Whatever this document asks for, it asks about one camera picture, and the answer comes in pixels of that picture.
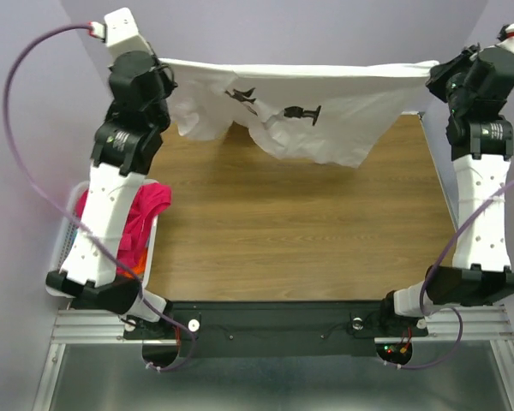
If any pink t shirt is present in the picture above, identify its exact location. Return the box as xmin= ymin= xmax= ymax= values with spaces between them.
xmin=75 ymin=182 xmax=173 ymax=279

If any white t shirt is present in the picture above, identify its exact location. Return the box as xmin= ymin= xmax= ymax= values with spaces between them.
xmin=163 ymin=58 xmax=438 ymax=168

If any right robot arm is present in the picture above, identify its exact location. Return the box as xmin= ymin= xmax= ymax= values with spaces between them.
xmin=377 ymin=38 xmax=514 ymax=334

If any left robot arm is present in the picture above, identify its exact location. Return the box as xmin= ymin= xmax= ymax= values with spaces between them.
xmin=45 ymin=51 xmax=174 ymax=337

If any white plastic laundry basket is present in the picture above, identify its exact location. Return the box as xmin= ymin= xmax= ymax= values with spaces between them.
xmin=49 ymin=181 xmax=158 ymax=289

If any orange t shirt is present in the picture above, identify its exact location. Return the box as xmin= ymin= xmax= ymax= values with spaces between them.
xmin=132 ymin=248 xmax=148 ymax=277

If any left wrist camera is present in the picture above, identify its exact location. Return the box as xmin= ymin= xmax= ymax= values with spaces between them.
xmin=89 ymin=8 xmax=152 ymax=60

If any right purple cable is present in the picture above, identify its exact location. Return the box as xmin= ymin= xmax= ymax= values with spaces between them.
xmin=385 ymin=169 xmax=514 ymax=369

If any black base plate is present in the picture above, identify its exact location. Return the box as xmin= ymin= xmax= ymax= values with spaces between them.
xmin=124 ymin=301 xmax=427 ymax=359

